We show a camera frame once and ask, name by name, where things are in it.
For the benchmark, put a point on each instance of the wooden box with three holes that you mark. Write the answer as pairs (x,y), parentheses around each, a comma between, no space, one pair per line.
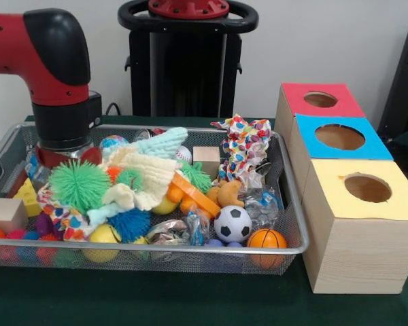
(360,251)

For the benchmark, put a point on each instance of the orange plastic toy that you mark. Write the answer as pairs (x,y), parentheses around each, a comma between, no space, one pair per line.
(194,195)

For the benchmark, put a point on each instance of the black upright panel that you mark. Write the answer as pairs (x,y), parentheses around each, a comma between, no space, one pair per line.
(404,88)

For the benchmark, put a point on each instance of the dark green table cloth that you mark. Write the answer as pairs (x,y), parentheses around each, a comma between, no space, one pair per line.
(190,299)

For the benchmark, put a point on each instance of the yellow triangular block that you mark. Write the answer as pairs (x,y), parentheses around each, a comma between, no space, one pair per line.
(27,197)

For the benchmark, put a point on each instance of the orange basketball toy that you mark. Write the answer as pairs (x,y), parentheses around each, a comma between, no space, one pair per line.
(266,239)

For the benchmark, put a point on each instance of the plain wooden block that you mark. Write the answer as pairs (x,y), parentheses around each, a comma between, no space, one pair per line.
(3,214)
(207,161)

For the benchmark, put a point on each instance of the clear mesh bin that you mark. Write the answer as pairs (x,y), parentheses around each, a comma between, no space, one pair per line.
(292,224)

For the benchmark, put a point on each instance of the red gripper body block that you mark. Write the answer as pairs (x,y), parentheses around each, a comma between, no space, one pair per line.
(61,156)

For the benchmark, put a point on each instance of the cream yellow cloth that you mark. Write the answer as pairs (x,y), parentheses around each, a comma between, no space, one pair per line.
(149,173)

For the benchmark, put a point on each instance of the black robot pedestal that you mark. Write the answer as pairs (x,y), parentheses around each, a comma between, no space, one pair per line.
(183,75)

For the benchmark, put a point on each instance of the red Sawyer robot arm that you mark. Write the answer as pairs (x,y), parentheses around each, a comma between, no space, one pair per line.
(47,61)

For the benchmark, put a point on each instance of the yellow ball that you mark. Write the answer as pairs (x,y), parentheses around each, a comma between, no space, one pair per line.
(100,238)

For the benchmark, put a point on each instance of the mint green waffle cloth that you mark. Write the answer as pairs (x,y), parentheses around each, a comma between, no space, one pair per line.
(163,142)

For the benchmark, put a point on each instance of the black and white soccer ball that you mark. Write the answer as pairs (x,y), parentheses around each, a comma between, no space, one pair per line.
(232,224)

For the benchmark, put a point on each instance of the green spiky ball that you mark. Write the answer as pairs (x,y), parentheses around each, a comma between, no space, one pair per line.
(79,187)

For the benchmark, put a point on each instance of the blue spiky ball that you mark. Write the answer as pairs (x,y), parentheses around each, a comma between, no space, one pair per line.
(129,224)

